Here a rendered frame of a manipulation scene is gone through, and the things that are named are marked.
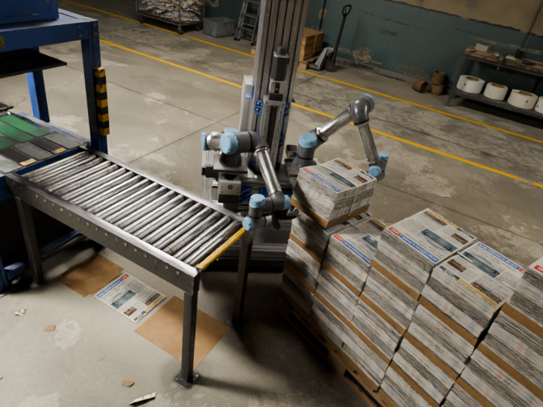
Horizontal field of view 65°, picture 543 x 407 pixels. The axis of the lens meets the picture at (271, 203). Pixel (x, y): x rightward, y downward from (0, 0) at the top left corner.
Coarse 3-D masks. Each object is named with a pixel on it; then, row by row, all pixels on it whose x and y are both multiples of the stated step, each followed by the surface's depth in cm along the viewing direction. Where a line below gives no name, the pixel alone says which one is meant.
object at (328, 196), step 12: (300, 168) 236; (312, 168) 240; (300, 180) 238; (312, 180) 231; (324, 180) 230; (336, 180) 233; (300, 192) 240; (312, 192) 234; (324, 192) 227; (336, 192) 221; (348, 192) 228; (312, 204) 235; (324, 204) 229; (336, 204) 226; (348, 204) 236; (324, 216) 231; (336, 216) 233
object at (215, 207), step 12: (84, 144) 283; (96, 156) 274; (108, 156) 274; (132, 168) 266; (156, 180) 258; (180, 192) 251; (204, 204) 244; (216, 204) 245; (240, 216) 239; (240, 228) 238; (252, 240) 241
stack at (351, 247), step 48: (288, 240) 262; (336, 240) 228; (288, 288) 276; (336, 288) 238; (384, 288) 211; (336, 336) 249; (384, 336) 217; (432, 336) 194; (384, 384) 227; (432, 384) 201
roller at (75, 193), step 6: (120, 168) 265; (108, 174) 256; (114, 174) 258; (120, 174) 262; (96, 180) 249; (102, 180) 251; (108, 180) 254; (84, 186) 243; (90, 186) 245; (96, 186) 248; (72, 192) 236; (78, 192) 238; (84, 192) 241; (66, 198) 232; (72, 198) 235
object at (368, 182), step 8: (336, 160) 255; (344, 160) 257; (336, 168) 247; (344, 168) 248; (352, 168) 249; (352, 176) 241; (360, 176) 243; (368, 176) 244; (360, 184) 235; (368, 184) 239; (360, 192) 237; (368, 192) 245; (360, 200) 244; (368, 200) 252
